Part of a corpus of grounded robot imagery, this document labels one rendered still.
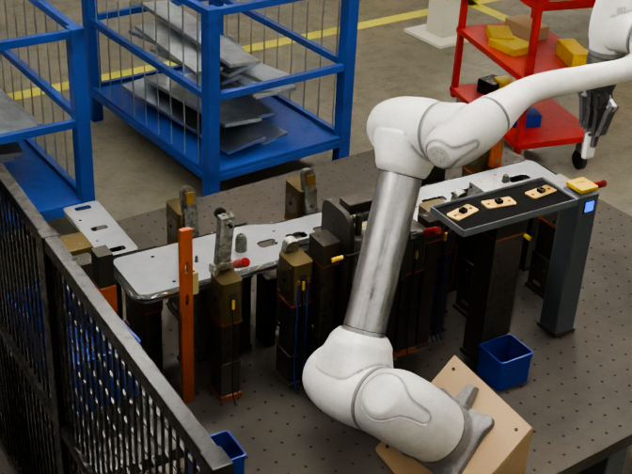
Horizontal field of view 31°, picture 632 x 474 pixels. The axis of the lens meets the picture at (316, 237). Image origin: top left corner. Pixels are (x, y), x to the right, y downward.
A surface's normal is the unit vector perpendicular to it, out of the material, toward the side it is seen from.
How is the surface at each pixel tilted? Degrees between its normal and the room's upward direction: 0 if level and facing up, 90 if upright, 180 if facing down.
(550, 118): 0
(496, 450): 46
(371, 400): 41
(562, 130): 0
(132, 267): 0
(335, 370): 59
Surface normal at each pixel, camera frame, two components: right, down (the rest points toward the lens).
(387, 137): -0.77, -0.05
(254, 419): 0.04, -0.86
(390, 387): -0.59, -0.37
